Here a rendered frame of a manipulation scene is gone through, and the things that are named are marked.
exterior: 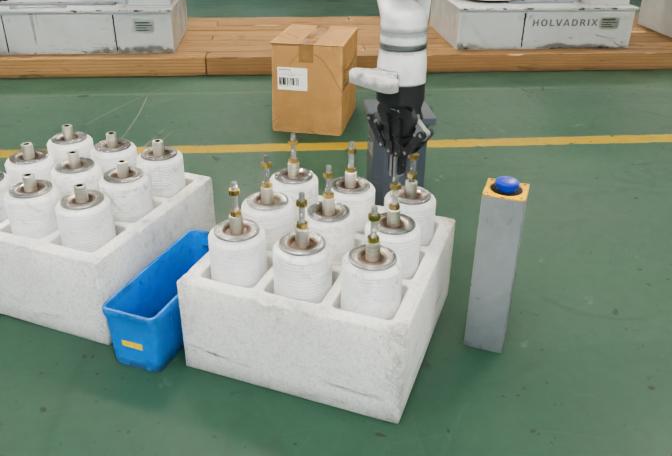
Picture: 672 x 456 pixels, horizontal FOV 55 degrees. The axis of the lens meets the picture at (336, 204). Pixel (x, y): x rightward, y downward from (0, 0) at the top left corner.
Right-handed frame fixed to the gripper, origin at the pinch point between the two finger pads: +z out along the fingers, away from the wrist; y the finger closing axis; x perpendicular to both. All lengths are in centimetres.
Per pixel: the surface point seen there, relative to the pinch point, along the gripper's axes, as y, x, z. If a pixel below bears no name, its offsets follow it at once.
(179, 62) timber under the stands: 183, -61, 29
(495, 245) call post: -12.9, -11.5, 13.9
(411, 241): -4.4, 0.4, 12.3
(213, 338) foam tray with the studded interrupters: 13.4, 29.0, 27.9
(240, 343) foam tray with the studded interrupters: 8.8, 26.6, 27.5
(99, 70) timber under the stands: 203, -34, 31
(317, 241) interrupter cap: 3.7, 13.9, 10.6
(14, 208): 51, 46, 12
